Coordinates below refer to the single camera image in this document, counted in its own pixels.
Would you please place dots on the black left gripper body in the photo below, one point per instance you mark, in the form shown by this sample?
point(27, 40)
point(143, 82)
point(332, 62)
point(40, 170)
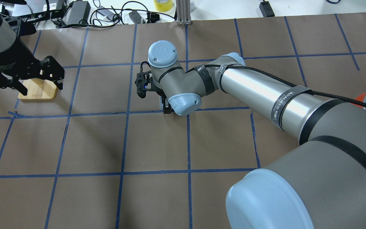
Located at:
point(14, 61)

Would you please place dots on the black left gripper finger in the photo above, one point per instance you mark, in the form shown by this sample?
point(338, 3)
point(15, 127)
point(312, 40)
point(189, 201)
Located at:
point(12, 83)
point(57, 79)

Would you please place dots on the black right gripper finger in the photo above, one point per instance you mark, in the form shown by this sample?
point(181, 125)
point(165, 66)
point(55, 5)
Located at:
point(166, 107)

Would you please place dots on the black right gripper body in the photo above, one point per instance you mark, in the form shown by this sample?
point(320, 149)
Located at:
point(167, 108)

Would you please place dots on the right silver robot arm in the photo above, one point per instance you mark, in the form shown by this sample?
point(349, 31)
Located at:
point(321, 184)

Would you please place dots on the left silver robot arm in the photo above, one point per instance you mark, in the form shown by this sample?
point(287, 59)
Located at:
point(8, 37)

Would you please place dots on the wooden cup rack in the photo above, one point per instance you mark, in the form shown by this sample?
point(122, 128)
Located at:
point(38, 89)

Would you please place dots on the black laptop power brick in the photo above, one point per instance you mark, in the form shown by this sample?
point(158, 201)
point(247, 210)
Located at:
point(79, 12)

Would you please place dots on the yellow tape roll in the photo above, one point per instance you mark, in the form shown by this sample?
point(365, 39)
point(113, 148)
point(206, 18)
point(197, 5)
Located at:
point(163, 5)

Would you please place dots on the black power adapter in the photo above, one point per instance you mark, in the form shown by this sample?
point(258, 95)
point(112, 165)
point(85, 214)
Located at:
point(266, 9)

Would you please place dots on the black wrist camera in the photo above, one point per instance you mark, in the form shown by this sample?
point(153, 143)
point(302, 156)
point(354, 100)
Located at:
point(142, 80)

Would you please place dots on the aluminium frame post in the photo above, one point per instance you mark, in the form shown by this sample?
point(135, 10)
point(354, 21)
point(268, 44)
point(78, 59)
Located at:
point(183, 12)

